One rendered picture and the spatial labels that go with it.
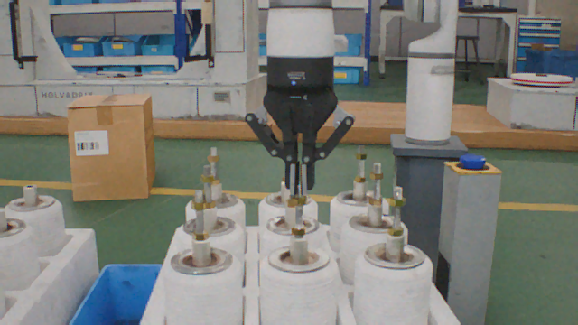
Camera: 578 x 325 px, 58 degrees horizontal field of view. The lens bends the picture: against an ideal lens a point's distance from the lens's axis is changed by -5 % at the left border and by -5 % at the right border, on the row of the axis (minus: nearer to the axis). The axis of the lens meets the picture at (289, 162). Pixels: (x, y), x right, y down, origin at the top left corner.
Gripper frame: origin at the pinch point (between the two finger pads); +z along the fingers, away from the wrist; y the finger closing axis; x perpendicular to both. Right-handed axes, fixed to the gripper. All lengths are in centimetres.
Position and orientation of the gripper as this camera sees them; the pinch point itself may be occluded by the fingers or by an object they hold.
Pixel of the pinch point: (300, 177)
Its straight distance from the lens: 64.2
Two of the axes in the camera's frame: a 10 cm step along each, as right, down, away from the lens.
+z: 0.0, 9.7, 2.4
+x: 2.0, -2.4, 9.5
